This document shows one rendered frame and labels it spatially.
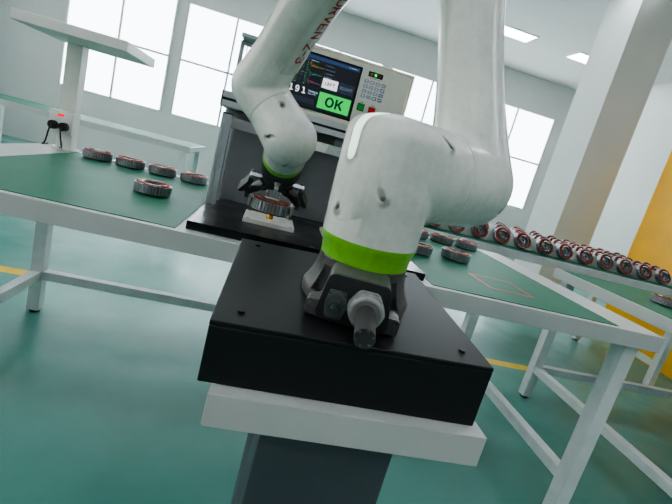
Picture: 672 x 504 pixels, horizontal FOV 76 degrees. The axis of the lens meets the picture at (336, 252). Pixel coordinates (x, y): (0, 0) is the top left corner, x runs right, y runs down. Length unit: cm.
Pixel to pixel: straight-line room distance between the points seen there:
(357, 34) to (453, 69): 733
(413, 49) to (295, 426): 788
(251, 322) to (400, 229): 21
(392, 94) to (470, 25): 79
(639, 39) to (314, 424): 517
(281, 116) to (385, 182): 39
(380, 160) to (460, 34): 28
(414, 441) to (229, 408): 21
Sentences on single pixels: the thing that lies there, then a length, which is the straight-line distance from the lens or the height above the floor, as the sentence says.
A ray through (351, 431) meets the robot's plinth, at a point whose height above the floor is 73.
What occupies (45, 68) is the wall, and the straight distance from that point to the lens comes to 853.
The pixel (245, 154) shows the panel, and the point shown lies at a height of 94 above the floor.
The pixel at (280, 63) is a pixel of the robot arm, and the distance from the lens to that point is 85.
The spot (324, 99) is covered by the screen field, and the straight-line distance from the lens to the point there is 144.
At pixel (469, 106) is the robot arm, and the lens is 67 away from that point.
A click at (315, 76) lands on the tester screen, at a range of 144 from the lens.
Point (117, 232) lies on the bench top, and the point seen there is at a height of 71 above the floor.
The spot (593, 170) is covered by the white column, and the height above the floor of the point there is 156.
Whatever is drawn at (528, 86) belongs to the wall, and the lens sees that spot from 899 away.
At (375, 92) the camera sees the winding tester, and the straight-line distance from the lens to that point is 147.
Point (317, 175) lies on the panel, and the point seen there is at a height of 93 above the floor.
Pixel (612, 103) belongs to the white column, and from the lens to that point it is 523.
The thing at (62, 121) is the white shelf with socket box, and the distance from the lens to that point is 211.
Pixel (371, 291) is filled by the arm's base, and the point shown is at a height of 87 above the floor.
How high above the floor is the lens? 101
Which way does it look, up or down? 12 degrees down
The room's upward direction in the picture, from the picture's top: 15 degrees clockwise
